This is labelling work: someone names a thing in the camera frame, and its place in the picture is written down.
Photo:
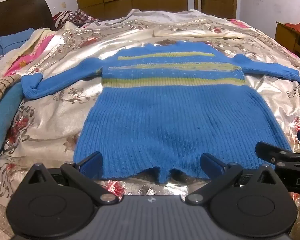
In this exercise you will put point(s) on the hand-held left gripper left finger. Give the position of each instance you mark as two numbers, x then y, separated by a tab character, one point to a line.
91	163

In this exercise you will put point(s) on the dark wooden headboard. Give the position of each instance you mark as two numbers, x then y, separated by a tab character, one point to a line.
15	15

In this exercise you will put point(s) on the white quilt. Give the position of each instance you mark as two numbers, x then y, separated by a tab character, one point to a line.
165	13

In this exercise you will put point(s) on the pink floral sheet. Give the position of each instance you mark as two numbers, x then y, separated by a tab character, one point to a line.
237	23

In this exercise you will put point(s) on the teal folded cloth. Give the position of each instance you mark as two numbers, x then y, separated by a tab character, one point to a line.
2	120

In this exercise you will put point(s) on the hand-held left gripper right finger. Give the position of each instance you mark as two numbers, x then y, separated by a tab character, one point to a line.
211	165

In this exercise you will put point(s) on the pink lace-edged blanket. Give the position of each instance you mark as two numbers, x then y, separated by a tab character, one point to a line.
27	57

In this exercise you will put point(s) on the blue pillow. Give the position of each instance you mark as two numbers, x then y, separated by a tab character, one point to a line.
10	41

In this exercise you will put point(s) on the wooden side table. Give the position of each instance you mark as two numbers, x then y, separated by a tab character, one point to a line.
285	35

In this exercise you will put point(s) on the brown checked cloth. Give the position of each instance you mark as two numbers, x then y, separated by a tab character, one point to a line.
0	90

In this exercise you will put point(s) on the blue striped knit sweater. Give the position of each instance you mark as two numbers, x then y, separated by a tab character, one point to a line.
165	117

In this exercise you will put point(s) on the red white patterned cloth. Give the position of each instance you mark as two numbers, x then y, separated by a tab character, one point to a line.
72	17

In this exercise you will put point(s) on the floral satin bedspread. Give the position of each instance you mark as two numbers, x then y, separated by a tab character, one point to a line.
52	120

